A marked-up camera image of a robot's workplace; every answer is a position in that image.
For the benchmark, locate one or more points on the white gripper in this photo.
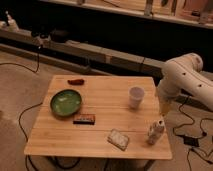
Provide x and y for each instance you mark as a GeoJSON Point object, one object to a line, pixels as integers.
{"type": "Point", "coordinates": [165, 106]}

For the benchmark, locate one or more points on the white sponge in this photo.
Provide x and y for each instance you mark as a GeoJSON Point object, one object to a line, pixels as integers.
{"type": "Point", "coordinates": [118, 139]}

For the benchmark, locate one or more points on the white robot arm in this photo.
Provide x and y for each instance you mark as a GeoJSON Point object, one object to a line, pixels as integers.
{"type": "Point", "coordinates": [183, 73]}

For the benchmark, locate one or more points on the green ceramic bowl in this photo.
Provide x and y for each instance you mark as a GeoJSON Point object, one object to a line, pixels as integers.
{"type": "Point", "coordinates": [65, 103]}

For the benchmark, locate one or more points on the white plastic bottle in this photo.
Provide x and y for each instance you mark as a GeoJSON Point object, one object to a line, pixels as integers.
{"type": "Point", "coordinates": [155, 132]}

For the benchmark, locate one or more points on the black power adapter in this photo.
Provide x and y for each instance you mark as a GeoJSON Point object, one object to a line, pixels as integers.
{"type": "Point", "coordinates": [191, 141]}

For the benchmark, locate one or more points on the wooden table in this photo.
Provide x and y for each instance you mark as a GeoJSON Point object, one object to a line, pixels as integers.
{"type": "Point", "coordinates": [107, 98]}

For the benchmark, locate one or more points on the brown chocolate bar box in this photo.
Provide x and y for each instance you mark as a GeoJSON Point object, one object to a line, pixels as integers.
{"type": "Point", "coordinates": [84, 119]}

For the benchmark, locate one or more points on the red sausage toy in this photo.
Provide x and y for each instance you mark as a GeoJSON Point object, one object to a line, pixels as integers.
{"type": "Point", "coordinates": [76, 82]}

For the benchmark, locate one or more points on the dark round object on ledge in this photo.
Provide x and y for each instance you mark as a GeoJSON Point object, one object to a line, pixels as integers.
{"type": "Point", "coordinates": [60, 36]}

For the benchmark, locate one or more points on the white spray bottle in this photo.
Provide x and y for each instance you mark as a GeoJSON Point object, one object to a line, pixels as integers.
{"type": "Point", "coordinates": [12, 22]}

